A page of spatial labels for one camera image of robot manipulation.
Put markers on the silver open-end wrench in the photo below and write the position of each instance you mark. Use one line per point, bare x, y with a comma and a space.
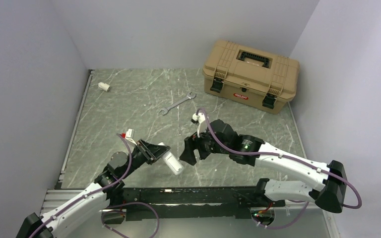
163, 111

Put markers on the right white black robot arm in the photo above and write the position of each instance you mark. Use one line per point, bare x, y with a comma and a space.
317, 182

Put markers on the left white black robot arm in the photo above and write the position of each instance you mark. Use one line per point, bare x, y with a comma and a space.
107, 190

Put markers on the tan plastic toolbox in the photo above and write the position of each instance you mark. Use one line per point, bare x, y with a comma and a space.
252, 77

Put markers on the white remote control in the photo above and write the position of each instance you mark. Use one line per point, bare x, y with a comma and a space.
172, 162

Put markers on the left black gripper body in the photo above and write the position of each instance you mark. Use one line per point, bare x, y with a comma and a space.
144, 149

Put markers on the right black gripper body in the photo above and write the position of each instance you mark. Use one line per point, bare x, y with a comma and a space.
205, 145

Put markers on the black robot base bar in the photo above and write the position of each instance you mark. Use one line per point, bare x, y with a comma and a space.
189, 202

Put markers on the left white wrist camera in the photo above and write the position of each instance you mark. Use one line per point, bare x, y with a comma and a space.
129, 135

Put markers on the white remote battery cover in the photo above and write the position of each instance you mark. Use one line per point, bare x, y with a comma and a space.
104, 86

